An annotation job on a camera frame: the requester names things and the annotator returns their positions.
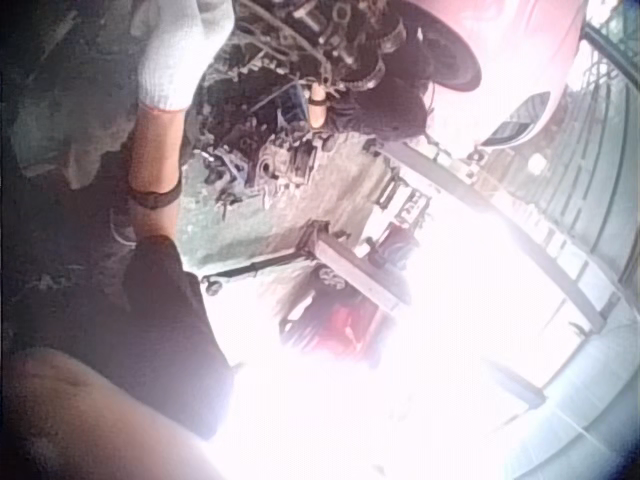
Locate car engine block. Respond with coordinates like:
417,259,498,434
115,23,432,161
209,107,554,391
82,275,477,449
185,0,407,205

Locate short grey lift ramp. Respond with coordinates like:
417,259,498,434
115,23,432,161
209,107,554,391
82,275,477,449
305,223,414,314

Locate person's legs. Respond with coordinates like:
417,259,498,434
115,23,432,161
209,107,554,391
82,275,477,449
8,89,144,250

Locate red car with headlight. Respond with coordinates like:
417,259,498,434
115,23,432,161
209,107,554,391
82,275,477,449
410,0,587,150

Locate long grey lift ramp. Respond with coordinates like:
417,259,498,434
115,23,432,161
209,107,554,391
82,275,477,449
372,139,609,335

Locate small red car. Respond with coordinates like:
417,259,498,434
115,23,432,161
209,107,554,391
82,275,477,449
277,263,386,362

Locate metal bar gate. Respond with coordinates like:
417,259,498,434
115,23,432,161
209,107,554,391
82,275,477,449
492,23,640,321

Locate floor jack with long handle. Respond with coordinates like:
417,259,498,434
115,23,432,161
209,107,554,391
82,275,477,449
199,248,314,297

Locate black wrist band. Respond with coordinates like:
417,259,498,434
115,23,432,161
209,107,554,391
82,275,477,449
127,178,184,211

